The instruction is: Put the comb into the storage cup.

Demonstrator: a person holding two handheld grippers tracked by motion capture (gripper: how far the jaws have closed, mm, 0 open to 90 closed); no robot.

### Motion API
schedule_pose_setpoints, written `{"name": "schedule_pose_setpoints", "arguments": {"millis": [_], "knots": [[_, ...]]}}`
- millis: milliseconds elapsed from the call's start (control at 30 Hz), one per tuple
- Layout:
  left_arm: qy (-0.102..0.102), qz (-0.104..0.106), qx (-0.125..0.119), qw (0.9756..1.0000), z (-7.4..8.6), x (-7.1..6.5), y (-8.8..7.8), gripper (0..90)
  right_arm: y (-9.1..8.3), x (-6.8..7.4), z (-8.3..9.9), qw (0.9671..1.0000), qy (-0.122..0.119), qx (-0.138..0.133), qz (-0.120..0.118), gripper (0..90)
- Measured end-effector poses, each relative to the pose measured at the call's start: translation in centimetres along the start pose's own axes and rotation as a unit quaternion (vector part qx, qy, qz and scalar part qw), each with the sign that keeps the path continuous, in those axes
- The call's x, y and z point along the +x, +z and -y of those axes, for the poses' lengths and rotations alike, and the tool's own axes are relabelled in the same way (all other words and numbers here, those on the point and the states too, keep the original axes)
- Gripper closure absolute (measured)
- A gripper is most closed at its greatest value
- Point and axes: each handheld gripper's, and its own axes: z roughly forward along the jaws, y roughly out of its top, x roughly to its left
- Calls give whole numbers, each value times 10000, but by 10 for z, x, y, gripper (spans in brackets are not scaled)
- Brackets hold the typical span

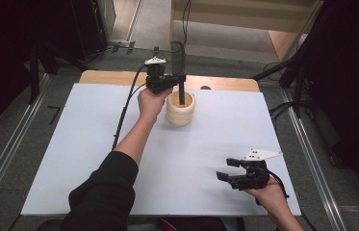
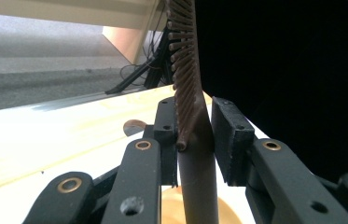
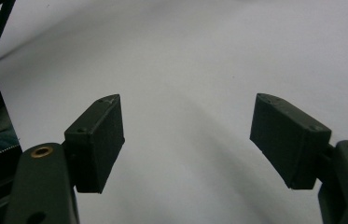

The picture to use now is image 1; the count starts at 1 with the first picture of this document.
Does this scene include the black metal stand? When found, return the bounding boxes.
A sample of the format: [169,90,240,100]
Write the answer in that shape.
[27,41,89,105]
[252,47,317,119]

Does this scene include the person's lap clothing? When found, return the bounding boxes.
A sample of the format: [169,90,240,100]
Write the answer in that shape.
[128,217,245,231]

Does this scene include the white board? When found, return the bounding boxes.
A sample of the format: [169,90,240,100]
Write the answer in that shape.
[20,82,302,217]

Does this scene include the wooden shelf unit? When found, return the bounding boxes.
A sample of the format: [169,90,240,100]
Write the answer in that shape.
[168,0,324,63]

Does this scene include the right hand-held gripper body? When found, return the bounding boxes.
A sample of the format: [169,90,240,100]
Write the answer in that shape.
[228,148,283,192]

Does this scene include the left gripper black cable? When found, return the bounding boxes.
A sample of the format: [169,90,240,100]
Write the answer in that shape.
[111,64,148,151]

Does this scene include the person's right hand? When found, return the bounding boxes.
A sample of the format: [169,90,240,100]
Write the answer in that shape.
[244,176,289,214]

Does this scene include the black floor cables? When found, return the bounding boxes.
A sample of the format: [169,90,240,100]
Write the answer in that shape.
[268,101,296,123]

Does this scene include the person's left hand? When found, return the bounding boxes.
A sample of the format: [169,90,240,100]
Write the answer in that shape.
[137,86,174,122]

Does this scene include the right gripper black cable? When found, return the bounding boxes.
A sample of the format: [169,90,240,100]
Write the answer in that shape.
[268,168,291,198]

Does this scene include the black curtain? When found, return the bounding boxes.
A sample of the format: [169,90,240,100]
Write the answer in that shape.
[0,0,108,145]
[295,0,359,213]

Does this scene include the black hanging cable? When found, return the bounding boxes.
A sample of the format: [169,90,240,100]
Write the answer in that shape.
[169,0,192,54]

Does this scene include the cream ribbed cup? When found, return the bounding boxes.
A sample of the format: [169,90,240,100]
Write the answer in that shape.
[166,90,196,127]

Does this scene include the aluminium floor rail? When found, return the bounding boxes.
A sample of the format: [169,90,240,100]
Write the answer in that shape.
[280,89,348,231]
[0,73,52,222]

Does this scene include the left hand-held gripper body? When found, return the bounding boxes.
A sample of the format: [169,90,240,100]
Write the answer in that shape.
[143,56,172,95]

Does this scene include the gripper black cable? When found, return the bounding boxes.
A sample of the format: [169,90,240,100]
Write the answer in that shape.
[111,64,148,151]
[268,168,291,198]

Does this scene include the wooden table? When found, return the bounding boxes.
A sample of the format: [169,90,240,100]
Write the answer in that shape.
[79,69,261,93]

